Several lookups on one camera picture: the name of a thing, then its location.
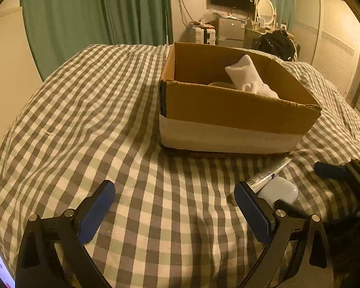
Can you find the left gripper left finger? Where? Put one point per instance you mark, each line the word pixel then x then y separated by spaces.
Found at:
pixel 38 264

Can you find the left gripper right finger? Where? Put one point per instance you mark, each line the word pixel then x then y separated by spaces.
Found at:
pixel 310 264

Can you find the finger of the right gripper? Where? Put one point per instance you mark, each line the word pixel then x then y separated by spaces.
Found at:
pixel 348 172

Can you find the white earbuds case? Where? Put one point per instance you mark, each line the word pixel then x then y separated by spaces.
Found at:
pixel 279 189

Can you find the white cream tube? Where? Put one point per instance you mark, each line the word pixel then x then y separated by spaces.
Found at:
pixel 258 181

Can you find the gray checkered bed cover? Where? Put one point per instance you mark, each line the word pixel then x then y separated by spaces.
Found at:
pixel 172 223

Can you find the cardboard box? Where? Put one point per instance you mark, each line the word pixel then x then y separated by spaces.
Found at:
pixel 199 110

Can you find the white louvered wardrobe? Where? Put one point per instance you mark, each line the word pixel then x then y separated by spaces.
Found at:
pixel 328 34

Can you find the white sock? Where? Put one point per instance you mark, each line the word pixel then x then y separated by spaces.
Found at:
pixel 245 77

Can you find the black backpack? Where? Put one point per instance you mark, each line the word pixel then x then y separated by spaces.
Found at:
pixel 284 54

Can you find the wooden desk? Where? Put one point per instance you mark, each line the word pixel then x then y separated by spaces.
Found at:
pixel 259 34

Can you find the round white mirror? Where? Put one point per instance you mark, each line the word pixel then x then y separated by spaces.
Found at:
pixel 267 11

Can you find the silver mini fridge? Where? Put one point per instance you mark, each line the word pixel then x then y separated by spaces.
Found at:
pixel 229 32

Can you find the white suitcase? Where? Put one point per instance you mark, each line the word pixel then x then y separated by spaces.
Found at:
pixel 200 35

